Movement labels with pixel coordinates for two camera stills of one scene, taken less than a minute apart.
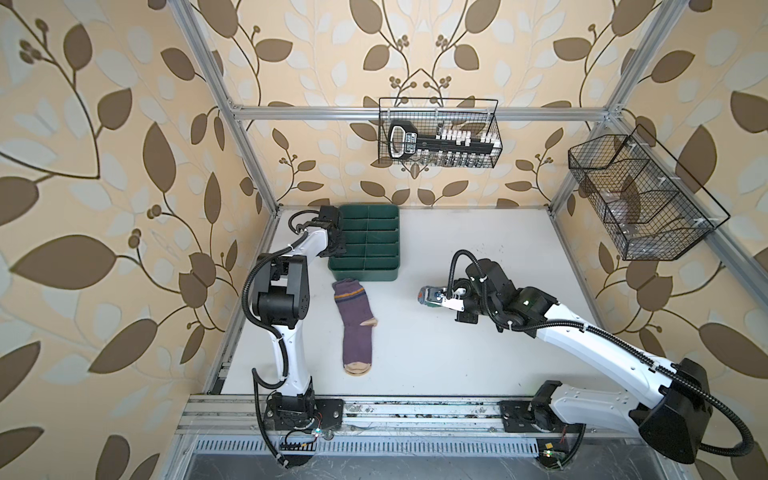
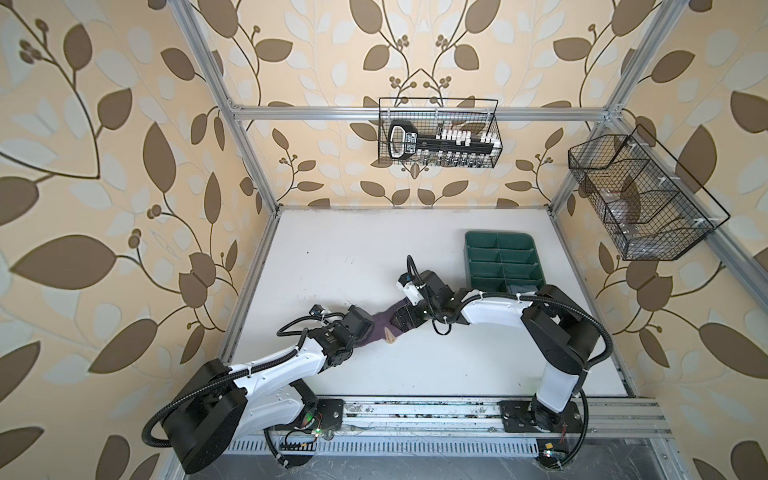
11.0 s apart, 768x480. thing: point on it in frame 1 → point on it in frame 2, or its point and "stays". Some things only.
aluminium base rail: [245, 416] stays
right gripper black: [464, 317] → [413, 320]
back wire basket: [439, 133] stays
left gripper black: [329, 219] → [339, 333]
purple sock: [358, 323] → [382, 327]
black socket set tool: [405, 142] stays
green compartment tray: [371, 234] → [502, 261]
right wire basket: [646, 202] stays
